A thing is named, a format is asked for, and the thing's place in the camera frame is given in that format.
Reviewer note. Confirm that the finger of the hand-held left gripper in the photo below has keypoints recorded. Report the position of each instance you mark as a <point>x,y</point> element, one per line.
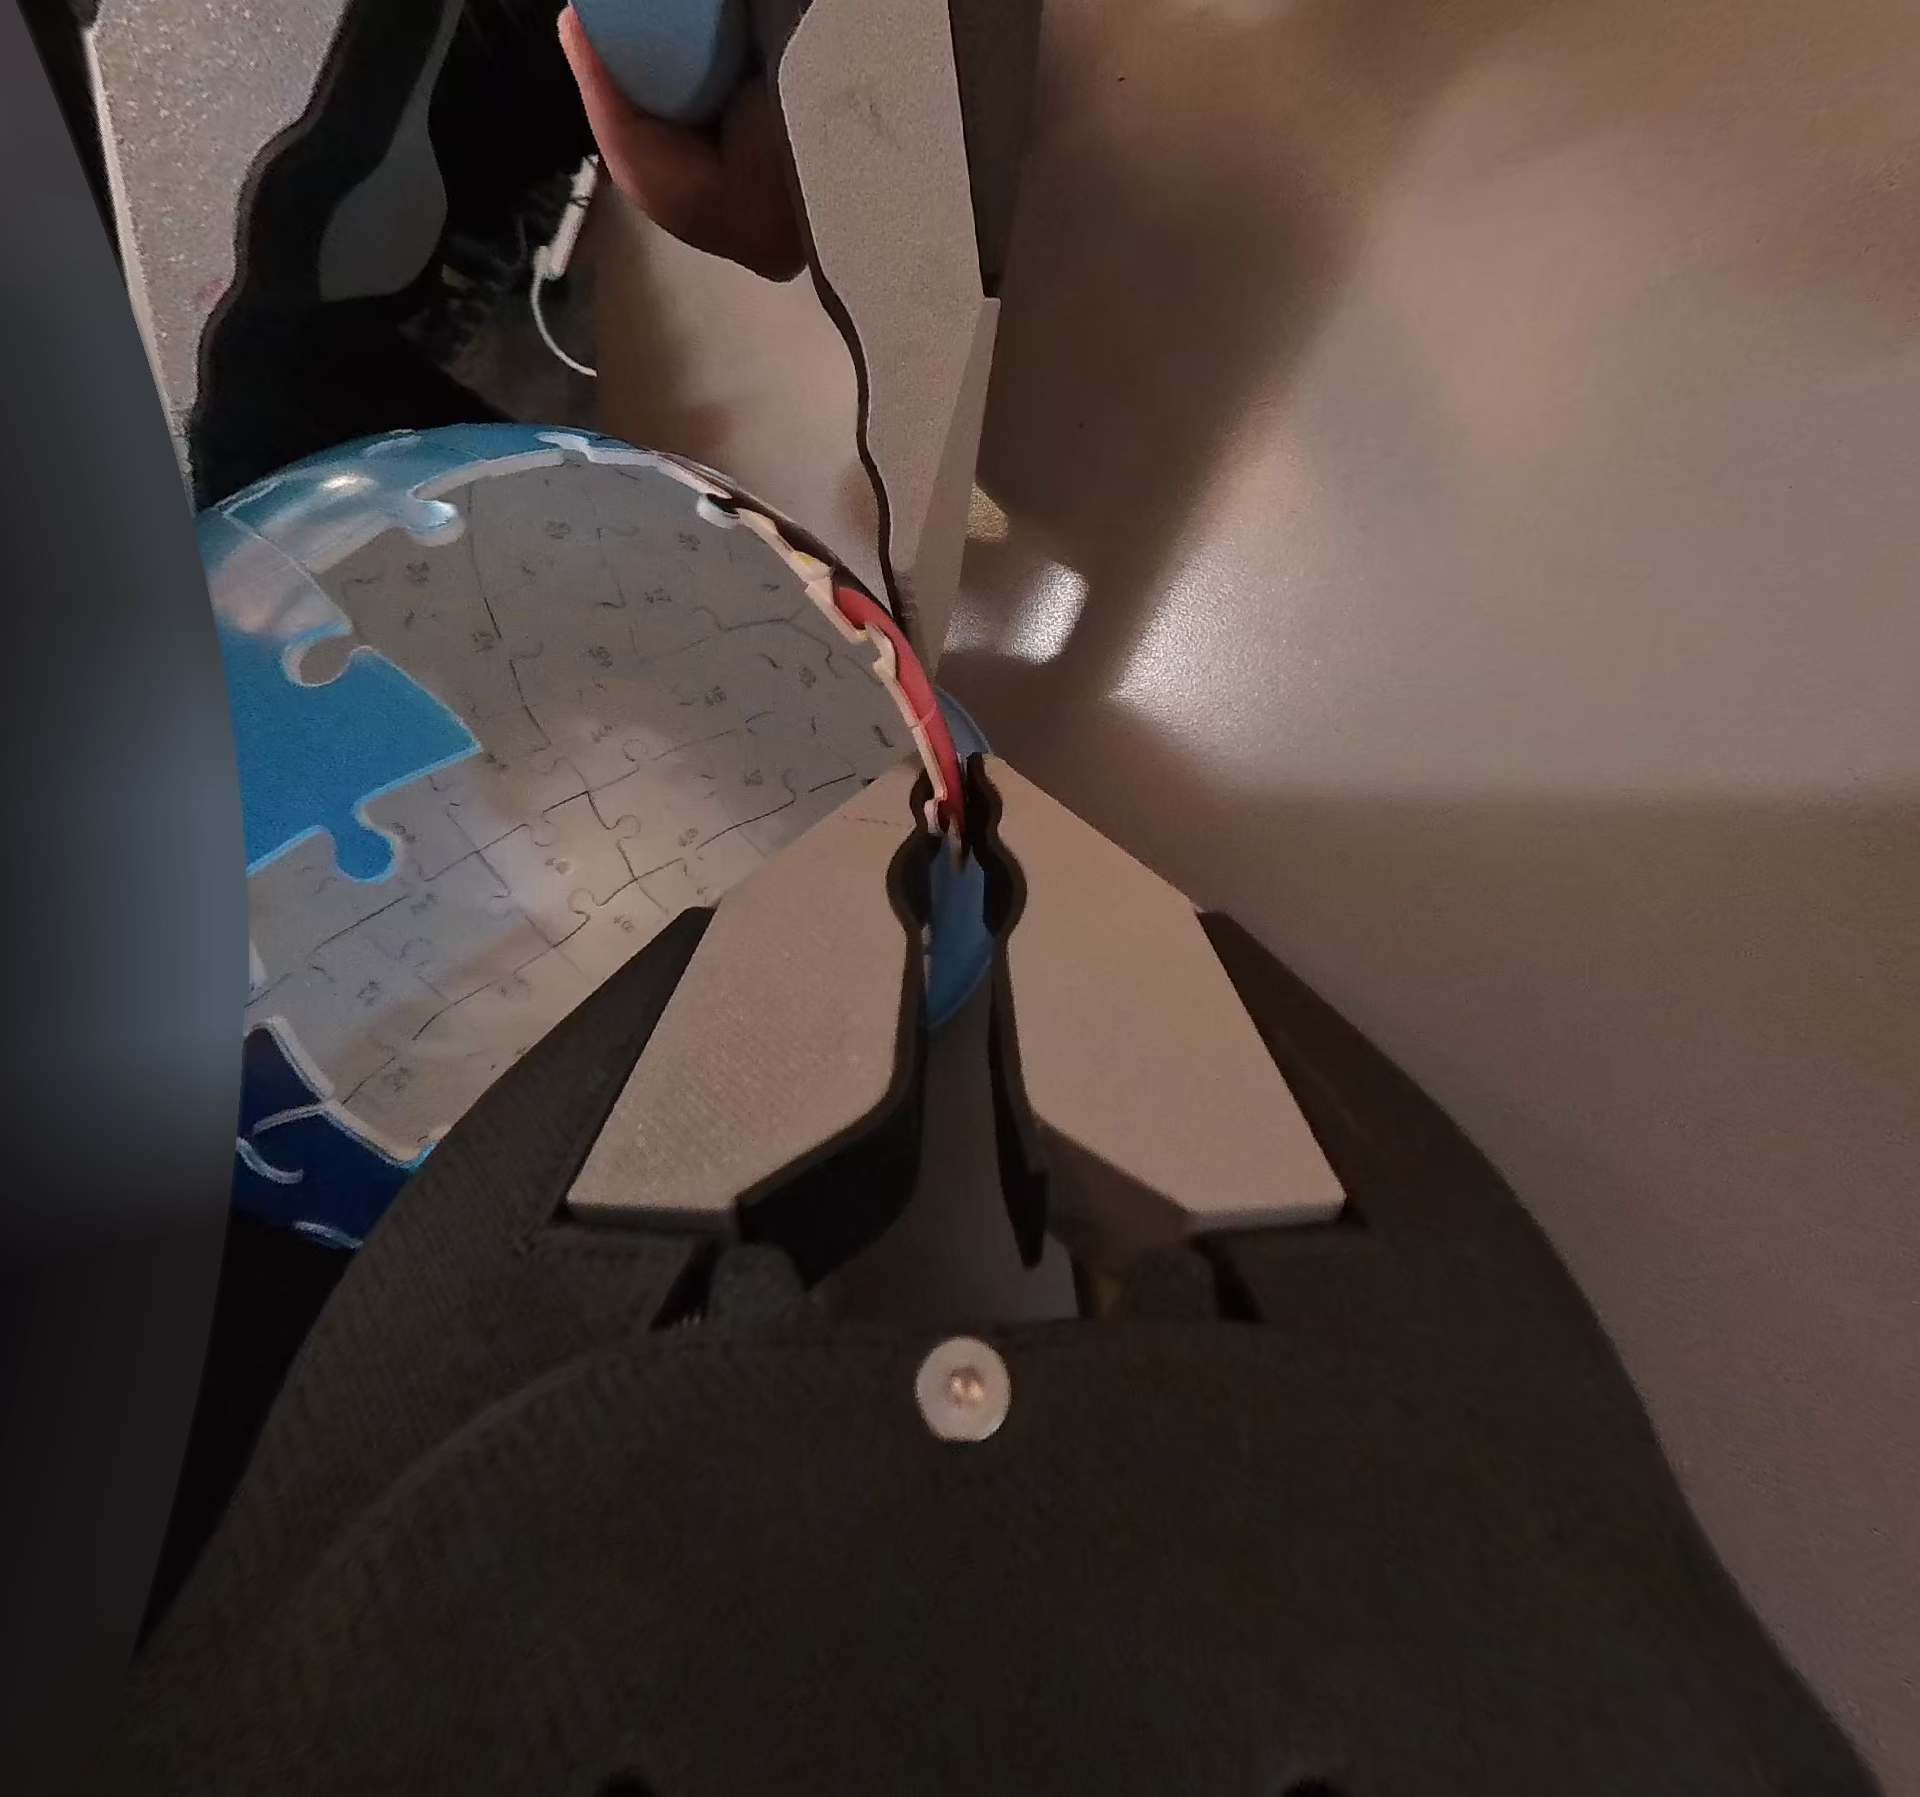
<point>209,57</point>
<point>901,177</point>

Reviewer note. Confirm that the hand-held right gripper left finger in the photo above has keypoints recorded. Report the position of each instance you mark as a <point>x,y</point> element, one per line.
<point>765,1030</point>

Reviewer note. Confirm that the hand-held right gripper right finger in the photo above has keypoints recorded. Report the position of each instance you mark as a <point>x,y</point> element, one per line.
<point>1140,1030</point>

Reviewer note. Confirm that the blue puzzle ball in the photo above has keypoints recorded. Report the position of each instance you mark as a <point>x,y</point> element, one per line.
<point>629,655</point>

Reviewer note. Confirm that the person's left hand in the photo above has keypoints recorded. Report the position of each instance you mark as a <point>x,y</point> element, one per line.
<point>705,185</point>

